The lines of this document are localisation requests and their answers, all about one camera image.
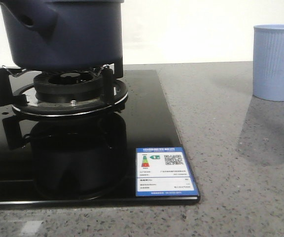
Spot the light blue ribbed cup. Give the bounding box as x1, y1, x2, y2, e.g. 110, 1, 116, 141
253, 24, 284, 102

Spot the dark blue cooking pot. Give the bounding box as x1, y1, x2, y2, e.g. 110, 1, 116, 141
0, 0, 123, 72

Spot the black pot support grate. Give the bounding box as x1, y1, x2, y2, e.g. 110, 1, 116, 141
0, 64, 128, 117

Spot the blue energy label sticker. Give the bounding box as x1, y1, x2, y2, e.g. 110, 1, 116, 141
136, 147, 199, 198

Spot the black glass gas stove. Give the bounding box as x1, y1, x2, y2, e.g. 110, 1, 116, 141
0, 70, 200, 208

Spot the black burner head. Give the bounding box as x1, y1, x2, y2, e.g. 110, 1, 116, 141
34, 72, 103, 103

